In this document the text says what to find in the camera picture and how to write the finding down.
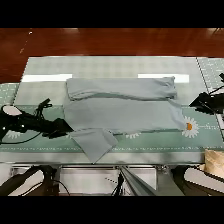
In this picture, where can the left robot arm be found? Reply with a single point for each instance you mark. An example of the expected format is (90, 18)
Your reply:
(20, 122)

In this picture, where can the beige garment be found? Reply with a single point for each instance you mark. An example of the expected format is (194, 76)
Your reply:
(215, 162)

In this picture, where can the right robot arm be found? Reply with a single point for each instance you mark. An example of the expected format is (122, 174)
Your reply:
(200, 180)

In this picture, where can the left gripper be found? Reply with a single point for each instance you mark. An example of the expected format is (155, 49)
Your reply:
(57, 127)

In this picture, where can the silver frame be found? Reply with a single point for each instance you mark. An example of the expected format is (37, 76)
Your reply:
(146, 186)

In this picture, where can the grey T-shirt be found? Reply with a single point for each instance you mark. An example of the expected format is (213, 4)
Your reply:
(126, 111)

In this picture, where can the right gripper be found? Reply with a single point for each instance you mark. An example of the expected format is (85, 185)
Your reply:
(205, 103)

